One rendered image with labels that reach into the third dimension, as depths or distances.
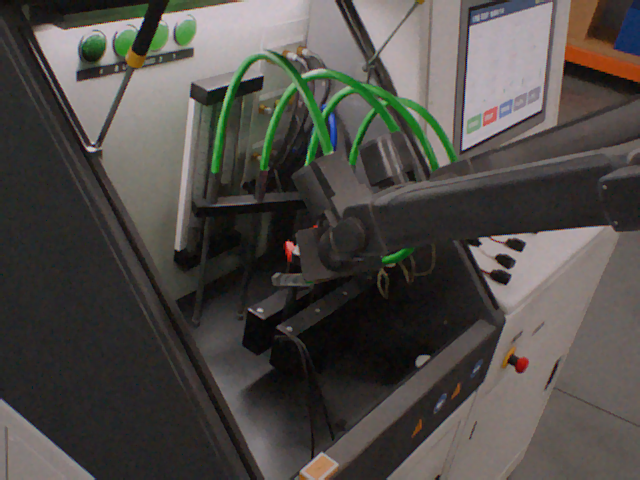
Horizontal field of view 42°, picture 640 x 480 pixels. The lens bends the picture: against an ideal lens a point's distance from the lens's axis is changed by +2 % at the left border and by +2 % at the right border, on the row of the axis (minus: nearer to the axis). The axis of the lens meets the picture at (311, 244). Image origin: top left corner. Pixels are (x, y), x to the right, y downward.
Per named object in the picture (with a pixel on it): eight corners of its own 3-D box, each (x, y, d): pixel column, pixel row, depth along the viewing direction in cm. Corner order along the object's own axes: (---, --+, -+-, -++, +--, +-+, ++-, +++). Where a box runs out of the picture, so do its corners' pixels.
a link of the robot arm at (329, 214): (346, 268, 91) (390, 246, 92) (317, 214, 91) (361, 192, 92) (336, 275, 97) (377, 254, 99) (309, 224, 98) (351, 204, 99)
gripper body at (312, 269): (294, 232, 104) (301, 222, 97) (371, 221, 106) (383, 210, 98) (303, 282, 103) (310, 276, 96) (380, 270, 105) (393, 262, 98)
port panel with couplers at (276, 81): (254, 188, 159) (277, 32, 143) (241, 181, 160) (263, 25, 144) (295, 171, 168) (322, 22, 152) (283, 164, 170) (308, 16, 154)
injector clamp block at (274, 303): (278, 406, 141) (293, 336, 133) (236, 376, 145) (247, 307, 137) (385, 327, 165) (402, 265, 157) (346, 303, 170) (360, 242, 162)
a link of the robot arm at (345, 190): (363, 245, 84) (424, 216, 89) (313, 148, 85) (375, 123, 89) (316, 274, 95) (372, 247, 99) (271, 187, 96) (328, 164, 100)
